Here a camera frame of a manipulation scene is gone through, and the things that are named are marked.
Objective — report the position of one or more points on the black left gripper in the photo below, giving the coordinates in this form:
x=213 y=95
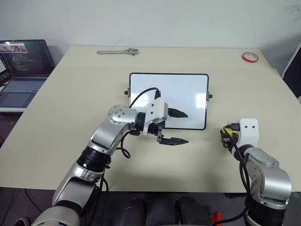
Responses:
x=155 y=128

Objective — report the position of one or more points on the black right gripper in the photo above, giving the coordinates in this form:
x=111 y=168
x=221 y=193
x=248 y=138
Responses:
x=231 y=142

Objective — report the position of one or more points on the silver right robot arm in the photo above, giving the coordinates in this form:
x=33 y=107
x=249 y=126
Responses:
x=270 y=179

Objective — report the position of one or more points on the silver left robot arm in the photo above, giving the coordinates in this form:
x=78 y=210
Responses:
x=117 y=115

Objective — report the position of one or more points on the black-framed whiteboard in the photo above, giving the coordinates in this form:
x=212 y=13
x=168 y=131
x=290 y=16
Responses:
x=178 y=94

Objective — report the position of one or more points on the small red object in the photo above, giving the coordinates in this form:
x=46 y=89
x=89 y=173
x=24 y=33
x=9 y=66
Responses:
x=216 y=217

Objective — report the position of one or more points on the dark rounded shape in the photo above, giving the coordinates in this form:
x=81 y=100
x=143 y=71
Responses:
x=134 y=212
x=190 y=212

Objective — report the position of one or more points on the red tape roll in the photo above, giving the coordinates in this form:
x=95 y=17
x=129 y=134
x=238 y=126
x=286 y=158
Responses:
x=244 y=58

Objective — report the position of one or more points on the black panel with white edge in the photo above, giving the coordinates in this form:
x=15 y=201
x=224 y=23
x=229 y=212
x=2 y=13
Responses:
x=292 y=70

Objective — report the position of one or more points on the silver adjustable wrench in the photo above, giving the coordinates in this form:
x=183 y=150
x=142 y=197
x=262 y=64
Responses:
x=110 y=52

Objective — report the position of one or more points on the open grey laptop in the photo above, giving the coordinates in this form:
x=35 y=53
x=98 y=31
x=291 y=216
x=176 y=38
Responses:
x=23 y=58

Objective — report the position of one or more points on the brown rounded object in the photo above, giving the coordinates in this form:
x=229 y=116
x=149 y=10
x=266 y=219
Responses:
x=22 y=221

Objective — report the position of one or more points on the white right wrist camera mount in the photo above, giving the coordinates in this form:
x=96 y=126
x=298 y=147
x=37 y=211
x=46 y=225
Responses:
x=249 y=134

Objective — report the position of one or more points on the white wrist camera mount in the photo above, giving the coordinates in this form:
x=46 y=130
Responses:
x=249 y=134
x=157 y=108

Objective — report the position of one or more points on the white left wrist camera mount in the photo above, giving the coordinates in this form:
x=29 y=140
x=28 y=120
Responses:
x=157 y=108

